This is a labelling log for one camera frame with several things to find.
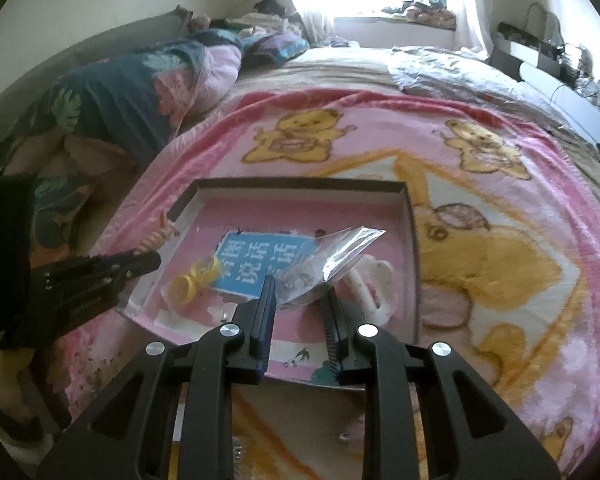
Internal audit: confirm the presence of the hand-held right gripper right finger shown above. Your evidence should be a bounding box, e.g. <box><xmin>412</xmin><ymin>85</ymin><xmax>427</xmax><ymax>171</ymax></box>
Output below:
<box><xmin>321</xmin><ymin>290</ymin><xmax>566</xmax><ymax>480</ymax></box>

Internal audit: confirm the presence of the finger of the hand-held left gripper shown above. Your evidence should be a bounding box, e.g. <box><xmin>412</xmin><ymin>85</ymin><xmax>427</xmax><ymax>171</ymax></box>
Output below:
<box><xmin>34</xmin><ymin>251</ymin><xmax>162</xmax><ymax>334</ymax></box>

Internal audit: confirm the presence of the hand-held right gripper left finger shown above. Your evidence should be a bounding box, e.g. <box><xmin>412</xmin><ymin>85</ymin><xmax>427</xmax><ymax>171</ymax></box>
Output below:
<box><xmin>35</xmin><ymin>274</ymin><xmax>278</xmax><ymax>480</ymax></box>

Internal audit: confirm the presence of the white plastic handle toy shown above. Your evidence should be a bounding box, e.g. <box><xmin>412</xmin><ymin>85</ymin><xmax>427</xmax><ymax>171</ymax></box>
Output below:
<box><xmin>337</xmin><ymin>255</ymin><xmax>398</xmax><ymax>323</ymax></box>

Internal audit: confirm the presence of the yellow hair bow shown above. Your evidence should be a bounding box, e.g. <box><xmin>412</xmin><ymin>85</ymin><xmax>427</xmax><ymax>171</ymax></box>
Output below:
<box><xmin>162</xmin><ymin>257</ymin><xmax>223</xmax><ymax>311</ymax></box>

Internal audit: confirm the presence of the beige spiral hair tie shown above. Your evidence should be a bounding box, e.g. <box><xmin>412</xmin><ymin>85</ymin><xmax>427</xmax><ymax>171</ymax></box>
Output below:
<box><xmin>135</xmin><ymin>210</ymin><xmax>178</xmax><ymax>258</ymax></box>

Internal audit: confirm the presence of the clear plastic jewelry bag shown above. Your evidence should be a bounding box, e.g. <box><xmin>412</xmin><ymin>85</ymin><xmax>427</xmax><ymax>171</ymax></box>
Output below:
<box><xmin>275</xmin><ymin>225</ymin><xmax>387</xmax><ymax>311</ymax></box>

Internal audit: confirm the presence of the shallow cardboard box pink lining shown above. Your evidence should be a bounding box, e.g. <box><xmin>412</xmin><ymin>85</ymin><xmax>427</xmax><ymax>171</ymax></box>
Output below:
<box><xmin>115</xmin><ymin>177</ymin><xmax>423</xmax><ymax>386</ymax></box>

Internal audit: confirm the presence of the white polka dot hair bow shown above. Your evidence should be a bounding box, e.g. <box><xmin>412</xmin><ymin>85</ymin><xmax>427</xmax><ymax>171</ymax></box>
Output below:
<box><xmin>67</xmin><ymin>310</ymin><xmax>146</xmax><ymax>401</ymax></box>

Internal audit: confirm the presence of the pink bear printed blanket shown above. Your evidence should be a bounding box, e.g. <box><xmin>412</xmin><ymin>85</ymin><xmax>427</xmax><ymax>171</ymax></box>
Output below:
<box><xmin>65</xmin><ymin>87</ymin><xmax>600</xmax><ymax>480</ymax></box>

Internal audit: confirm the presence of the dark floral quilt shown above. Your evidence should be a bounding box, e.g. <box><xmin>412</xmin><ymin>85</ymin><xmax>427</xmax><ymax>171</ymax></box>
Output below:
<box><xmin>0</xmin><ymin>27</ymin><xmax>246</xmax><ymax>361</ymax></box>

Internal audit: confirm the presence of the bed with beige sheet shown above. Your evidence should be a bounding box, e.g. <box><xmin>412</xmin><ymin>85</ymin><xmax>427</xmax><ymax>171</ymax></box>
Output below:
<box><xmin>80</xmin><ymin>45</ymin><xmax>600</xmax><ymax>241</ymax></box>

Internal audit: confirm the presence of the purple pillow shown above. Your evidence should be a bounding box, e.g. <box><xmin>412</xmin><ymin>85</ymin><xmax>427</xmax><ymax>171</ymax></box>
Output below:
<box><xmin>245</xmin><ymin>30</ymin><xmax>311</xmax><ymax>66</ymax></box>

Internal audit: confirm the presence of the white curtain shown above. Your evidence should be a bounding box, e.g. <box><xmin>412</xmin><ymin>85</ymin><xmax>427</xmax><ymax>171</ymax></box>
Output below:
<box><xmin>280</xmin><ymin>0</ymin><xmax>336</xmax><ymax>41</ymax></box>
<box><xmin>455</xmin><ymin>0</ymin><xmax>496</xmax><ymax>56</ymax></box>

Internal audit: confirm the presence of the white bed footboard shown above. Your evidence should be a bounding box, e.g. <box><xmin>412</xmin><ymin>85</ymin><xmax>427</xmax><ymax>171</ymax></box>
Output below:
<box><xmin>517</xmin><ymin>60</ymin><xmax>600</xmax><ymax>161</ymax></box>

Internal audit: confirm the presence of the clutter on windowsill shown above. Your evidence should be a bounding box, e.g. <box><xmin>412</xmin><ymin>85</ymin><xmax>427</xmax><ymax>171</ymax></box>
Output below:
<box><xmin>380</xmin><ymin>0</ymin><xmax>458</xmax><ymax>28</ymax></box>

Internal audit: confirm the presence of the cluttered side shelf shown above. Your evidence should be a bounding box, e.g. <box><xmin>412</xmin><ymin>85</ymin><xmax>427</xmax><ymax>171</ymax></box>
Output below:
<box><xmin>495</xmin><ymin>0</ymin><xmax>596</xmax><ymax>86</ymax></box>

